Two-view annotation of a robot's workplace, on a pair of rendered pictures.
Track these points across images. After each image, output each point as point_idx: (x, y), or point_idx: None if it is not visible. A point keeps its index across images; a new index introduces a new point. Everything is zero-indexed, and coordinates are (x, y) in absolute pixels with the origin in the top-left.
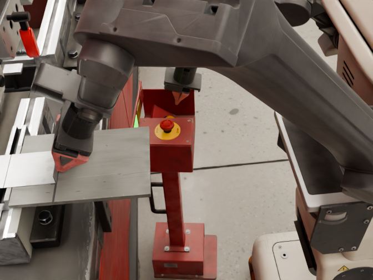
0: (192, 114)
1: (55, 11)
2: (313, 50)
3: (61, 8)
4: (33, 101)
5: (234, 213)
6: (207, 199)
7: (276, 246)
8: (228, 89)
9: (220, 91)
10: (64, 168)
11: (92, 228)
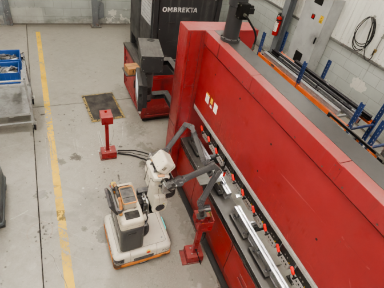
0: (198, 230)
1: (247, 224)
2: (178, 131)
3: (246, 225)
4: (228, 192)
5: (178, 276)
6: (190, 280)
7: (164, 239)
8: None
9: None
10: None
11: None
